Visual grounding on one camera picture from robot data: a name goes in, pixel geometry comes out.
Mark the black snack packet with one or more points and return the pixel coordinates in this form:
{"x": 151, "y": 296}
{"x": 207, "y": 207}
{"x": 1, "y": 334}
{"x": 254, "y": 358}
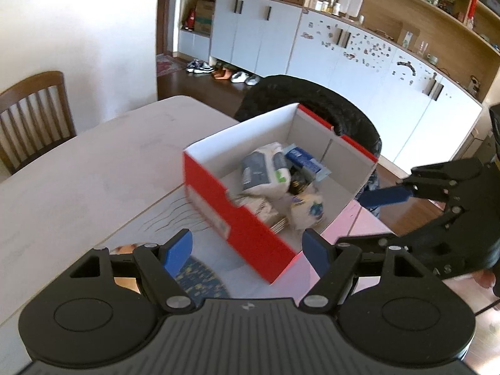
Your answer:
{"x": 299, "y": 181}

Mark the pair of white slippers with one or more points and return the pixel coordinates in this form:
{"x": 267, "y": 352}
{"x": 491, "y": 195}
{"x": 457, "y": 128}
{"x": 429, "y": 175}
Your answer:
{"x": 244, "y": 78}

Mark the pair of grey sneakers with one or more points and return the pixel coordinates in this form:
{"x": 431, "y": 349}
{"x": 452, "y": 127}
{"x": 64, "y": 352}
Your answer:
{"x": 199, "y": 66}

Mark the white wooden wall cabinet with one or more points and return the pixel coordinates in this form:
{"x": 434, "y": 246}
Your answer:
{"x": 351, "y": 78}

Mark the brown wooden chair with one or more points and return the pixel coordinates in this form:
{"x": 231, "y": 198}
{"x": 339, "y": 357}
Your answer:
{"x": 35, "y": 117}

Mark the red cardboard shoe box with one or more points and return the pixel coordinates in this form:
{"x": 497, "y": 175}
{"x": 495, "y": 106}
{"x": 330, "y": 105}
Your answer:
{"x": 234, "y": 218}

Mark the pair of orange slippers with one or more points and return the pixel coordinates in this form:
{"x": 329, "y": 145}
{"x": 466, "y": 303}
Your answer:
{"x": 220, "y": 74}

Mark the black upholstered chair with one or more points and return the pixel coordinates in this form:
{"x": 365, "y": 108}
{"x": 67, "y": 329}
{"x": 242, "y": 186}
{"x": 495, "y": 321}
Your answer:
{"x": 312, "y": 93}

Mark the blue snack packet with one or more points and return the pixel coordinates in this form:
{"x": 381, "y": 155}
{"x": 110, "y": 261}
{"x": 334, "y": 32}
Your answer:
{"x": 302, "y": 160}

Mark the cardboard storage box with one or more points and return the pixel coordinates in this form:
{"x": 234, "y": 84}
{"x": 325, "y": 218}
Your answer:
{"x": 204, "y": 17}

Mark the round dark blue mat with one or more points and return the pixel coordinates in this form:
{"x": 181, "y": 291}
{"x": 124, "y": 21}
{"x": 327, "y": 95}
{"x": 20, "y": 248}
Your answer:
{"x": 203, "y": 281}

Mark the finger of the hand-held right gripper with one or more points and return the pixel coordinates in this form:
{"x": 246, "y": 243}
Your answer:
{"x": 384, "y": 196}
{"x": 375, "y": 241}

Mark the red bottle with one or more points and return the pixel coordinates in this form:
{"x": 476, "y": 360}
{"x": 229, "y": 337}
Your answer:
{"x": 190, "y": 19}

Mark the person's right hand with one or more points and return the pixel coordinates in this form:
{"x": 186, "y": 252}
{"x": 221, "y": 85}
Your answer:
{"x": 485, "y": 279}

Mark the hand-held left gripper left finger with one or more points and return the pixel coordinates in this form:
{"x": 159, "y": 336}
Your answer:
{"x": 177, "y": 248}

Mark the patterned floor rug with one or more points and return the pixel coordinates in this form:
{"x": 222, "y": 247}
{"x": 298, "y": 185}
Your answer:
{"x": 168, "y": 65}

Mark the dark brown door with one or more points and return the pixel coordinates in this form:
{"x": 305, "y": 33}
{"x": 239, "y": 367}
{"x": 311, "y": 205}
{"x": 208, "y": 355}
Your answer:
{"x": 166, "y": 19}

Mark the grey white tissue pack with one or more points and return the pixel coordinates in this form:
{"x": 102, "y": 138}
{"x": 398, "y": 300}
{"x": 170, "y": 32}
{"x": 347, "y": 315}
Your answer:
{"x": 261, "y": 168}

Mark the brown silver snack packet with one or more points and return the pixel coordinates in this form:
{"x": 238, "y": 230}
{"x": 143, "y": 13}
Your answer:
{"x": 258, "y": 207}

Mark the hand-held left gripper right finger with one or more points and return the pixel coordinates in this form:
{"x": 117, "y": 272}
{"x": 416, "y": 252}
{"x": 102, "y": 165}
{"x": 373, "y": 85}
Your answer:
{"x": 316, "y": 250}

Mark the white blueberry print packet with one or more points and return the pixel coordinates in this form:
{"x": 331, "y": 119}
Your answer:
{"x": 308, "y": 207}

